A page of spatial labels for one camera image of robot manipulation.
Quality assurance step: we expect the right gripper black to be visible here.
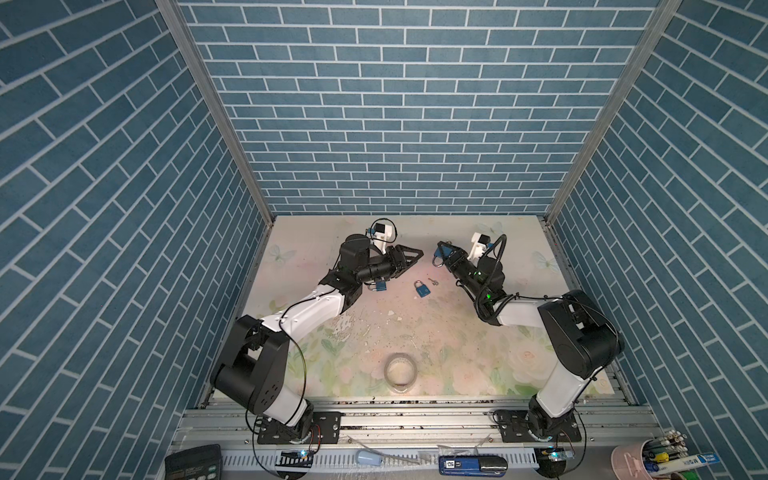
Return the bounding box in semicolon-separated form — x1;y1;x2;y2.
440;242;486;304

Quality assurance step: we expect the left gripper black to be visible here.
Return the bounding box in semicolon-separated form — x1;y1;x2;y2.
352;245;421;286

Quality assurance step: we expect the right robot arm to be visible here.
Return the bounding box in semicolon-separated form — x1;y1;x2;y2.
434;233;623;442

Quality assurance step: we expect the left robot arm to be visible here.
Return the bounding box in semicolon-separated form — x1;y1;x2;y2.
210;234;424;441

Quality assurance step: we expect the clear tape roll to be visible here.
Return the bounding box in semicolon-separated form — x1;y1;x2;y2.
384;353;418;393

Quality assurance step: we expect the light blue small object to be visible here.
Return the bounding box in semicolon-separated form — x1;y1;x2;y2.
356;450;383;467

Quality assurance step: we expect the blue black device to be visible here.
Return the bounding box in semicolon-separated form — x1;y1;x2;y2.
438;455;509;478

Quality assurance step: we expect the pink pen cup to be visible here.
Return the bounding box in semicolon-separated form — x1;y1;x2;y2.
610;443;652;480

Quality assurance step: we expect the black calculator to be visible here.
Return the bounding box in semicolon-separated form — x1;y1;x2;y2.
164;444;223;480

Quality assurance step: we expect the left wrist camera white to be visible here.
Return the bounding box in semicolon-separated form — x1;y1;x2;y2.
367;218;398;255

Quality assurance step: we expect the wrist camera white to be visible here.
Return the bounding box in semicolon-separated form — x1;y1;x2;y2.
468;232;492;262
367;218;398;255

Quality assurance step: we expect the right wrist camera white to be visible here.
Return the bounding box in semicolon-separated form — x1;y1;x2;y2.
468;232;492;262

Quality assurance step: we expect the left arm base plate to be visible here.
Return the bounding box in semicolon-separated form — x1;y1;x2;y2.
256;411;342;445

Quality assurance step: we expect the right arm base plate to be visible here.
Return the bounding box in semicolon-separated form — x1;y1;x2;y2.
491;409;582;443

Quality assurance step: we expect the aluminium mounting rail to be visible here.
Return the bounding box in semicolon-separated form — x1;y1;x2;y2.
171;399;661;451

